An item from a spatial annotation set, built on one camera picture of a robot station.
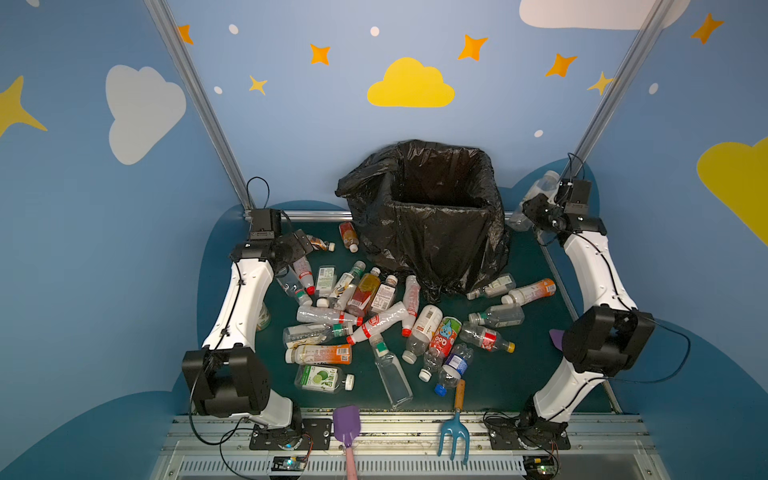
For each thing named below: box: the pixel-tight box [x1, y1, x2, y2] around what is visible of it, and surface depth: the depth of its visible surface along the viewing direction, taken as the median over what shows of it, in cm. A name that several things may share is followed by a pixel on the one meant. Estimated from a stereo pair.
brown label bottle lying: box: [306, 235, 336, 252], surface depth 113 cm
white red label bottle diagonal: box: [346, 301, 409, 346], surface depth 90 cm
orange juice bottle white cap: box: [285, 344, 353, 365], surface depth 84 cm
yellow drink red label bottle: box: [346, 267, 381, 317], surface depth 98 cm
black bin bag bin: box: [335, 140, 511, 298], surface depth 92 cm
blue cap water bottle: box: [434, 343, 474, 396], surface depth 84 cm
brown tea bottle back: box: [339, 222, 359, 253], surface depth 113 cm
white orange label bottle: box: [501, 278, 557, 306], surface depth 99 cm
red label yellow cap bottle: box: [459, 322, 516, 353], surface depth 88 cm
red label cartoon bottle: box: [419, 316, 463, 383], surface depth 87 cm
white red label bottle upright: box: [401, 275, 421, 338], surface depth 96 cm
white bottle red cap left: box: [293, 256, 316, 296], surface depth 103 cm
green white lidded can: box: [256, 301, 272, 331], surface depth 93 cm
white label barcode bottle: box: [402, 305, 443, 365], surface depth 89 cm
